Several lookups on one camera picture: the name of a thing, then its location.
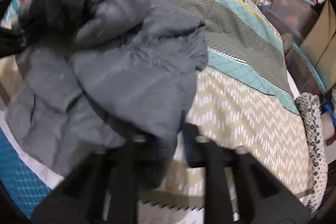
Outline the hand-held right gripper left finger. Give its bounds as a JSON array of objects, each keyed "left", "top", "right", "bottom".
[{"left": 31, "top": 135, "right": 149, "bottom": 224}]

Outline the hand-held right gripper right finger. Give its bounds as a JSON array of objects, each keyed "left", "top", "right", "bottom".
[{"left": 183, "top": 123, "right": 313, "bottom": 224}]

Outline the grey puffer jacket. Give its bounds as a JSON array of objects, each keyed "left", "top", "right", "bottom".
[{"left": 5, "top": 0, "right": 209, "bottom": 190}]

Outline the patterned teal beige bedsheet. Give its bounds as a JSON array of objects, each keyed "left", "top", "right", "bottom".
[{"left": 0, "top": 0, "right": 314, "bottom": 224}]

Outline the black white patterned cloth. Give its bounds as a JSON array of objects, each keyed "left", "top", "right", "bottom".
[{"left": 295, "top": 93, "right": 328, "bottom": 211}]

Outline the clear teal-rimmed storage box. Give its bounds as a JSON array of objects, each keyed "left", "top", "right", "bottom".
[{"left": 260, "top": 0, "right": 328, "bottom": 93}]

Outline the khaki cloth bag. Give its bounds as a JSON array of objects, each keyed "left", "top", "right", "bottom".
[{"left": 299, "top": 0, "right": 336, "bottom": 71}]

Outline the teal wave pattern pillow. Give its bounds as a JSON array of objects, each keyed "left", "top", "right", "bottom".
[{"left": 0, "top": 0, "right": 27, "bottom": 28}]

